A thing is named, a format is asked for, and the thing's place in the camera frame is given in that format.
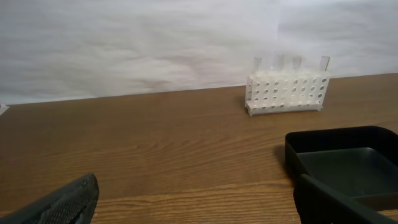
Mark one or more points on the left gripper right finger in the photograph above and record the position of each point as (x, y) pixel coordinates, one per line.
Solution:
(323, 205)

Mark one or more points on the white test tube rack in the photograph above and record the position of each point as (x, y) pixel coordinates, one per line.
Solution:
(286, 93)

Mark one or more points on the black tray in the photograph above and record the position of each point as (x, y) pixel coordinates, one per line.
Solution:
(342, 168)

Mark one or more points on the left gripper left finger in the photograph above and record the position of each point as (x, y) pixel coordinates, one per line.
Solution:
(65, 202)

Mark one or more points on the clear test tube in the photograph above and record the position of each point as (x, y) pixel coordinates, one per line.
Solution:
(324, 63)
(257, 63)
(296, 63)
(279, 62)

